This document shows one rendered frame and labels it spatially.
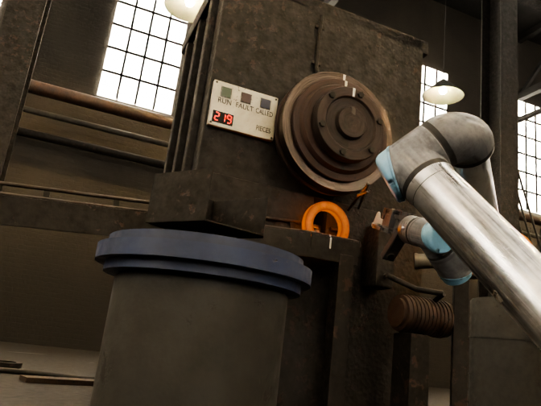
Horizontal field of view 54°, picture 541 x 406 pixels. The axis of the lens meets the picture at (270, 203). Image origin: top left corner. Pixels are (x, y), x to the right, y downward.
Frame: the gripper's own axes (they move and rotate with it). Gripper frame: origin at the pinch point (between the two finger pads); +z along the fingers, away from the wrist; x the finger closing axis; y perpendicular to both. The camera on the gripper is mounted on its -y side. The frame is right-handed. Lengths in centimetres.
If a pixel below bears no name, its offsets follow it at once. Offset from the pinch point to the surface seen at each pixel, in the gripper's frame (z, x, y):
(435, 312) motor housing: -16.9, -20.3, -23.5
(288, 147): 14.8, 32.7, 20.1
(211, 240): -98, 83, -3
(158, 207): -22, 78, -7
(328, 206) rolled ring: 11.8, 13.6, 3.0
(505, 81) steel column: 335, -331, 186
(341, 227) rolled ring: 10.2, 7.0, -3.3
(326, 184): 11.8, 16.4, 10.8
